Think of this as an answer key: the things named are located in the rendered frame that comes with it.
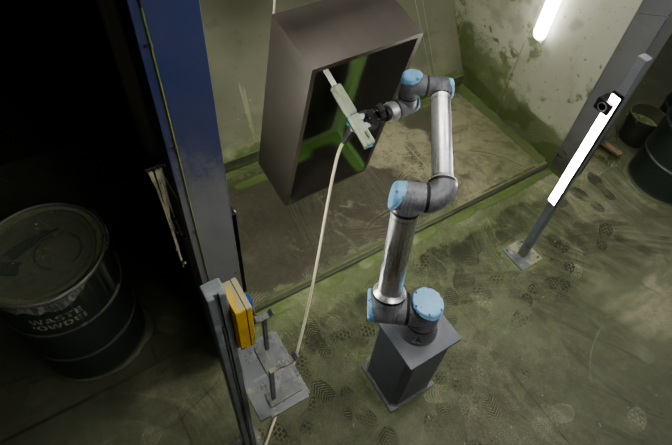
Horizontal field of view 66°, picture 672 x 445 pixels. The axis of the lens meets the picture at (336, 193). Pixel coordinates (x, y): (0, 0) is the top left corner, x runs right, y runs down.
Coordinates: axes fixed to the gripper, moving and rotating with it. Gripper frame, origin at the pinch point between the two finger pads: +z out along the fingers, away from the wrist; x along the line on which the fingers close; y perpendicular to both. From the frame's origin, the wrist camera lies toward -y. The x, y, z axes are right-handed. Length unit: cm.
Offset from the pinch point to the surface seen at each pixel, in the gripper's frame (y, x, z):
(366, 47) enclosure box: -12.9, 26.3, -18.7
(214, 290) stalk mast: -39, -41, 89
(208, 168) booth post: -17, 0, 69
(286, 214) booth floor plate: 152, 7, -7
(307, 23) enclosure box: -8.4, 48.3, -2.2
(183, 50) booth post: -62, 19, 70
